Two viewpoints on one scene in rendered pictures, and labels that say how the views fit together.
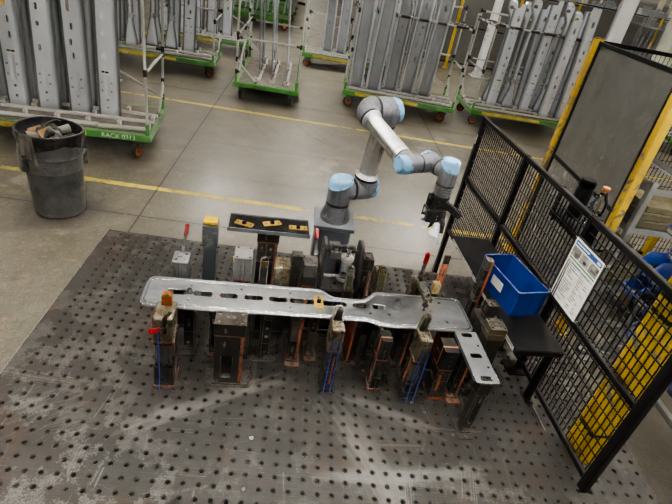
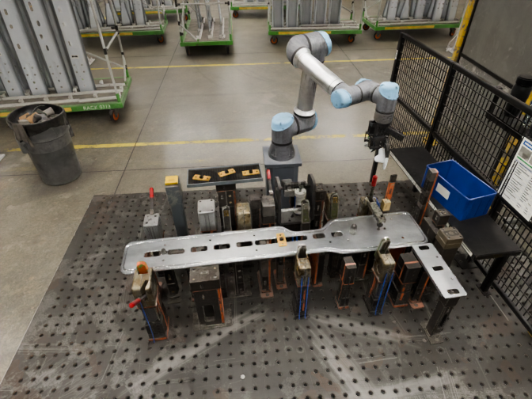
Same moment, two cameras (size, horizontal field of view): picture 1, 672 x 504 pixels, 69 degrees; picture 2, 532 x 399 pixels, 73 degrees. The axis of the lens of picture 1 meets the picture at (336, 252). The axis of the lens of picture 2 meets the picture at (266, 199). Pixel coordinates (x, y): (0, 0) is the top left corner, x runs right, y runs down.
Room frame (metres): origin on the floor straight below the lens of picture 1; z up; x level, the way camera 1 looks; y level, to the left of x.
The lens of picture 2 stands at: (0.46, 0.03, 2.18)
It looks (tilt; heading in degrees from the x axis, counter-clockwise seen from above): 39 degrees down; 3
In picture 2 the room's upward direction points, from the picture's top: 1 degrees counter-clockwise
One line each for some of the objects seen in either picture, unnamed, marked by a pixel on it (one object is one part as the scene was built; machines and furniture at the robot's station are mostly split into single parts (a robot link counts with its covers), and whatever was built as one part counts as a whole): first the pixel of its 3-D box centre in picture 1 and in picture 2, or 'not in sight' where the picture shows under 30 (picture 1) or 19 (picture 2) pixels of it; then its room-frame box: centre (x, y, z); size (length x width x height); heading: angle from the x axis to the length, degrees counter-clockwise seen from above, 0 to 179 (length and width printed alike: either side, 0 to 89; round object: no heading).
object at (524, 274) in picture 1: (511, 283); (456, 188); (1.94, -0.83, 1.10); 0.30 x 0.17 x 0.13; 21
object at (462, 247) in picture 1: (499, 287); (443, 192); (2.02, -0.81, 1.02); 0.90 x 0.22 x 0.03; 11
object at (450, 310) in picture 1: (313, 303); (277, 241); (1.63, 0.05, 1.00); 1.38 x 0.22 x 0.02; 101
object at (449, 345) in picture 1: (440, 368); (402, 280); (1.57, -0.54, 0.84); 0.11 x 0.10 x 0.28; 11
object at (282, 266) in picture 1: (278, 297); (244, 237); (1.77, 0.22, 0.89); 0.13 x 0.11 x 0.38; 11
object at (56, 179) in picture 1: (55, 169); (50, 146); (3.50, 2.37, 0.36); 0.54 x 0.50 x 0.73; 7
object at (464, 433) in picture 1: (473, 405); (441, 313); (1.39, -0.65, 0.84); 0.11 x 0.06 x 0.29; 11
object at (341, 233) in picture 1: (328, 250); (281, 182); (2.23, 0.04, 0.90); 0.21 x 0.21 x 0.40; 7
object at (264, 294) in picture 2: (295, 329); (264, 264); (1.63, 0.11, 0.84); 0.17 x 0.06 x 0.29; 11
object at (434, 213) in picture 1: (436, 207); (378, 133); (1.87, -0.37, 1.43); 0.09 x 0.08 x 0.12; 101
